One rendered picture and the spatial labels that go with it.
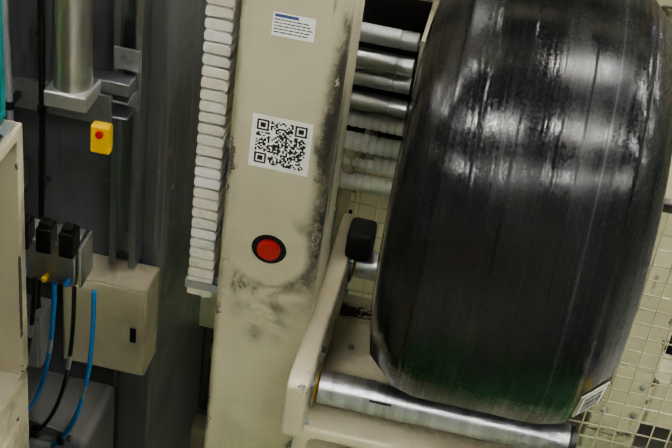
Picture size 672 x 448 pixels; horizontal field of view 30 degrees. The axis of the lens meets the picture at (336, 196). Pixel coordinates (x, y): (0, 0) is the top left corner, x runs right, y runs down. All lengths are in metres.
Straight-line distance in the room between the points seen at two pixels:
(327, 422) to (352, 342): 0.25
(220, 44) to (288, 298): 0.37
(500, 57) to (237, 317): 0.55
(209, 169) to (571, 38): 0.48
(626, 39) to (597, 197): 0.19
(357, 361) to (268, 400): 0.16
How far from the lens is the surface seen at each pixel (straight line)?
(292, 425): 1.64
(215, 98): 1.53
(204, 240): 1.65
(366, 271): 1.86
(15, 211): 1.50
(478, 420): 1.64
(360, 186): 2.01
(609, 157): 1.34
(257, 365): 1.74
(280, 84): 1.48
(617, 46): 1.41
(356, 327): 1.91
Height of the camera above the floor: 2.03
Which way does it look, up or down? 34 degrees down
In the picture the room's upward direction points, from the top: 8 degrees clockwise
